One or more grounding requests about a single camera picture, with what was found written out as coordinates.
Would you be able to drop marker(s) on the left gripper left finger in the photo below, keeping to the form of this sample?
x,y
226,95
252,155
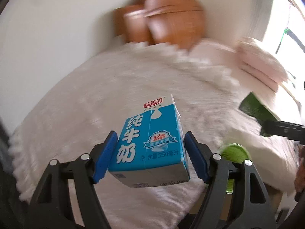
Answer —
x,y
65,196

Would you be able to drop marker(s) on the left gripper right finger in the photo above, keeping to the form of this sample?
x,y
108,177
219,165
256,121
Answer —
x,y
250,204

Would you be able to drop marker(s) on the green snack wrapper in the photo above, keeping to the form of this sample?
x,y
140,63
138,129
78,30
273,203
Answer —
x,y
253,107

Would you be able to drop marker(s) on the blue white milk carton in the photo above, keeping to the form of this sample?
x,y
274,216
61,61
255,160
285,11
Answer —
x,y
150,150

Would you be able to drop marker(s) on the person right hand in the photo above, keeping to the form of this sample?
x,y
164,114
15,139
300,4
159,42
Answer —
x,y
299,180

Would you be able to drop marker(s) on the green plastic mesh wastebasket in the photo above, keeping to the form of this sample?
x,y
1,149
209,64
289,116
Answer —
x,y
235,153

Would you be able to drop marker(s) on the folded pink quilt stack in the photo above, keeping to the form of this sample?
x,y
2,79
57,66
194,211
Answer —
x,y
260,63

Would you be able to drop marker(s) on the white lace table cover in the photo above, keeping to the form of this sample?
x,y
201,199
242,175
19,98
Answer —
x,y
207,84

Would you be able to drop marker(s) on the orange wooden headboard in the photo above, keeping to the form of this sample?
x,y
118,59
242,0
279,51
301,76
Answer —
x,y
177,22

